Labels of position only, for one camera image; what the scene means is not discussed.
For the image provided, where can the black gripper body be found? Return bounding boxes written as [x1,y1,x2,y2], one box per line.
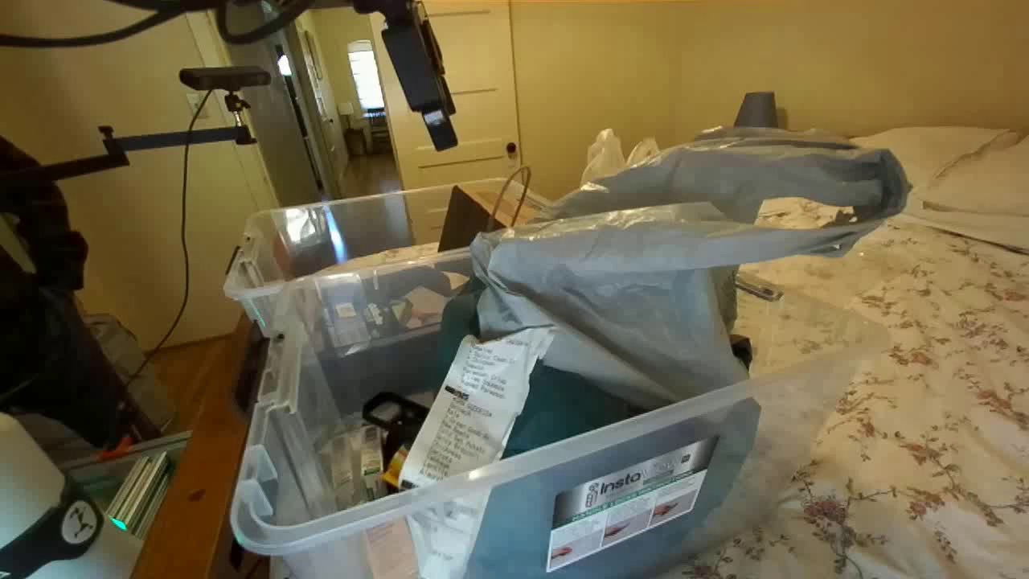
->
[377,2,458,123]

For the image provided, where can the white panelled door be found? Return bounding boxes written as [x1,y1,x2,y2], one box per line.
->
[371,0,525,199]

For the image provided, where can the clear plastic storage bin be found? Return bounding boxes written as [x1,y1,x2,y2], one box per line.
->
[221,175,526,330]
[225,249,865,579]

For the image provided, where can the white crumpled plastic bag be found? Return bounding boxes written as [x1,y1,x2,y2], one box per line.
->
[580,126,665,185]

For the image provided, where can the white paper receipt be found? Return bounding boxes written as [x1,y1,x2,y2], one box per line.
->
[400,325,556,493]

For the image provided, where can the small black framed item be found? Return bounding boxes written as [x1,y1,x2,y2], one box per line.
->
[359,390,435,493]

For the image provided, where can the teal cloth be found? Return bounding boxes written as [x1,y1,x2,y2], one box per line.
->
[442,285,651,459]

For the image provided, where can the dark grey lamp shade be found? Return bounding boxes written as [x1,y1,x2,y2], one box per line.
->
[730,90,783,136]

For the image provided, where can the crumpled clear plastic wrapper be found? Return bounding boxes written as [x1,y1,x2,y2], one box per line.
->
[320,418,391,507]

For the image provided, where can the black cloth pile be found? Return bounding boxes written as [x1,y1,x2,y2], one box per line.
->
[0,136,121,448]

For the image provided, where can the white pillow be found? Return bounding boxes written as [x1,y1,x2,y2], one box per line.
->
[851,123,1029,258]

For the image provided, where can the floral bedsheet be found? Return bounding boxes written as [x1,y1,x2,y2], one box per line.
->
[655,207,1029,579]

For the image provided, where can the twine bag handle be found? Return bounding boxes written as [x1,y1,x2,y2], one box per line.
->
[492,159,537,231]

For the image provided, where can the black camera on stand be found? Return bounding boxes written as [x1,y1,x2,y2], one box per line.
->
[178,63,275,96]

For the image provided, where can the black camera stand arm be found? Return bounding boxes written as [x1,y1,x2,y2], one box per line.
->
[40,92,261,183]

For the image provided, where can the thin black camera cable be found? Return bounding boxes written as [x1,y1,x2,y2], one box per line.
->
[125,85,218,385]

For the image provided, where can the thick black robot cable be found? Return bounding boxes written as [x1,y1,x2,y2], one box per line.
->
[0,0,147,51]

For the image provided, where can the silver aluminium frame rail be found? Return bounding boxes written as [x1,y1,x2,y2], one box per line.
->
[60,429,196,539]

